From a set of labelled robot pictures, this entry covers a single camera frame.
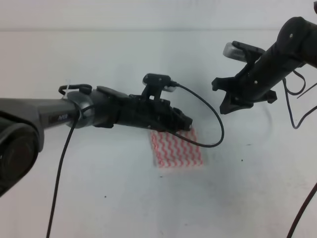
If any left black camera cable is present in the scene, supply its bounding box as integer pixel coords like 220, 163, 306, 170
46, 81, 224, 238

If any pink white wavy striped towel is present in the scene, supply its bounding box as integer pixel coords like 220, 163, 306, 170
150, 130, 204, 169

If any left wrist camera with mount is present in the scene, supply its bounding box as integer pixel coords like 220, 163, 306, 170
141, 73, 177, 101

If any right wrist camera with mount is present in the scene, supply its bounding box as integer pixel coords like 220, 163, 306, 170
223, 41, 265, 69

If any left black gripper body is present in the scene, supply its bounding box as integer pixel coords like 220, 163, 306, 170
113, 94, 178, 130

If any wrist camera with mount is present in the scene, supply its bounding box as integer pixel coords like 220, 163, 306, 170
223, 41, 265, 69
141, 73, 177, 101

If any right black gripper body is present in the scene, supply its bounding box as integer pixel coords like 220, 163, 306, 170
232, 57, 277, 109

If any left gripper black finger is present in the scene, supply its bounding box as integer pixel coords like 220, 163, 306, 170
163, 118, 193, 131
173, 107, 188, 121

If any right black camera cable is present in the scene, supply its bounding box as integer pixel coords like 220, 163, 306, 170
282, 69, 317, 238

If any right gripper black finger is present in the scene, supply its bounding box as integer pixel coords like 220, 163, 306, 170
219, 92, 254, 115
211, 77, 241, 91

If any black camera cable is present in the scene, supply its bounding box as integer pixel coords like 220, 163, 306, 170
282, 69, 317, 238
46, 81, 224, 238

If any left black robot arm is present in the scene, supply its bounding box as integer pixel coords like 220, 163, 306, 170
0, 84, 192, 194

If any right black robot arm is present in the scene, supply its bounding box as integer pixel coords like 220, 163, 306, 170
211, 17, 317, 115

